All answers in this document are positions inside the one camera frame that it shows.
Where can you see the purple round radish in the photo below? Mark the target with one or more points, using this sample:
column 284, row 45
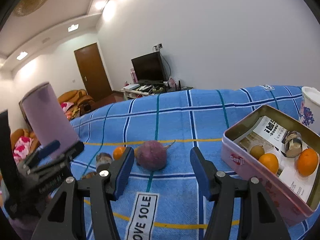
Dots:
column 152, row 155

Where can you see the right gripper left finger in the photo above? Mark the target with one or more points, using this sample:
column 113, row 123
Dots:
column 64, row 217

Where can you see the dark round chestnut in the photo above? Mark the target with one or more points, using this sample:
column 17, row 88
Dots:
column 103, row 161

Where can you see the black television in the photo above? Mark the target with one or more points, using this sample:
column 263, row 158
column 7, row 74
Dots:
column 149, row 67

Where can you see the orange leather sofa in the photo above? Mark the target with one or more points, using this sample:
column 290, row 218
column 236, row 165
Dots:
column 75, row 103

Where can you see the pink metal tin box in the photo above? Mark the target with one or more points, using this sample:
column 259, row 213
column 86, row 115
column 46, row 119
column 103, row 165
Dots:
column 291, row 207

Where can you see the white tv stand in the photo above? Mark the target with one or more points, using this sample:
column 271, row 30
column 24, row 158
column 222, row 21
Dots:
column 134, row 91

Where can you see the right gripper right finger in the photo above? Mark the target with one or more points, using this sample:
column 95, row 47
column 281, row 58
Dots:
column 259, row 217

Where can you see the white floral mug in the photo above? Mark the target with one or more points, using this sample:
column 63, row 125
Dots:
column 310, row 108

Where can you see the orange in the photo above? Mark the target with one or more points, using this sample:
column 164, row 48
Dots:
column 307, row 162
column 270, row 161

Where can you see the cut sugarcane piece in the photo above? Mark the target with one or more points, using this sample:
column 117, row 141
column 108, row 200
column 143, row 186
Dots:
column 88, row 175

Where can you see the brown wooden door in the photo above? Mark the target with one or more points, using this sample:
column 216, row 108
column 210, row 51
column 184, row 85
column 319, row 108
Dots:
column 92, row 72

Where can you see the small brown longan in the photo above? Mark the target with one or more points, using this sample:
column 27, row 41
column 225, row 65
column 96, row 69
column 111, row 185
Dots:
column 257, row 151

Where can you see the printed paper in tin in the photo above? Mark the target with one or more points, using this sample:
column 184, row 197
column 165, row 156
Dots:
column 269, row 134

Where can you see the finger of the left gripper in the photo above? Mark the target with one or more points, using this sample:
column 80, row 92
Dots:
column 60, row 161
column 34, row 158

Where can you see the blue plaid tablecloth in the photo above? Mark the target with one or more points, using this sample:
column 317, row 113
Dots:
column 183, row 119

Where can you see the orange tangerine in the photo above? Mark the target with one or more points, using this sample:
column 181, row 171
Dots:
column 118, row 152

